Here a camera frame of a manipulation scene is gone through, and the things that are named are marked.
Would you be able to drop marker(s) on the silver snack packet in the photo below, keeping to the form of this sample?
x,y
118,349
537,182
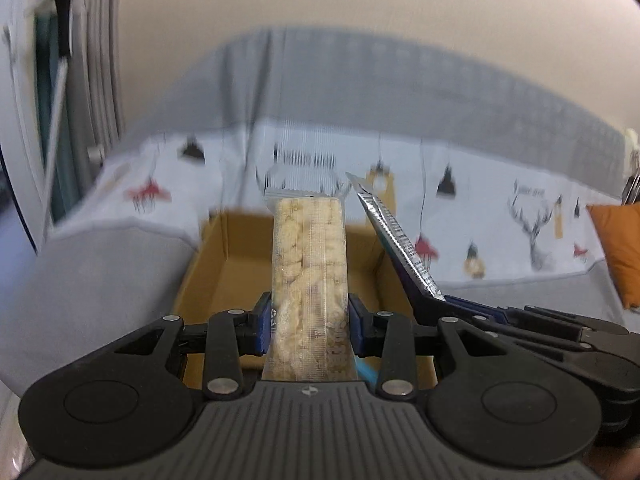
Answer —
x,y
395,235

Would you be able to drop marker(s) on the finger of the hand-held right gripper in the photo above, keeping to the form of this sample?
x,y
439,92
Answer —
x,y
560,350
480,307

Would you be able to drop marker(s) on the brown cardboard box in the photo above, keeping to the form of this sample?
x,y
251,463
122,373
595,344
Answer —
x,y
235,240

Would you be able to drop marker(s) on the orange pillow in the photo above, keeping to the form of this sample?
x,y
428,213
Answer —
x,y
620,250

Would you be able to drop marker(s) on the clear rice cracker packet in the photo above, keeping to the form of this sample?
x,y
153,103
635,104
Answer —
x,y
307,260

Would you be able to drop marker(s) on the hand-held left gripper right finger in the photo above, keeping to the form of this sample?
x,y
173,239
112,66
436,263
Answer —
x,y
356,327

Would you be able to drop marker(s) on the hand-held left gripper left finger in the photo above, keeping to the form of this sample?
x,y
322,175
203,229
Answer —
x,y
264,322

